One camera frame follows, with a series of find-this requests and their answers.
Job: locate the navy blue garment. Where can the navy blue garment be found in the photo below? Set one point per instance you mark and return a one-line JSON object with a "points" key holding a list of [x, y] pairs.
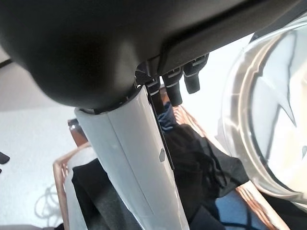
{"points": [[235, 208]]}

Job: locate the round glass washing machine door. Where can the round glass washing machine door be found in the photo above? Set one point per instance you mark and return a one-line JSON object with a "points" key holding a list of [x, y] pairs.
{"points": [[268, 95]]}

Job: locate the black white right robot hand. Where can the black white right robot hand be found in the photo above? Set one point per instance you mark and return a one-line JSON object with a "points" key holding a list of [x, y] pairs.
{"points": [[84, 48]]}

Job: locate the rectangular wicker laundry basket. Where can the rectangular wicker laundry basket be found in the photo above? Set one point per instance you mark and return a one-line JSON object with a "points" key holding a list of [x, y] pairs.
{"points": [[259, 206]]}

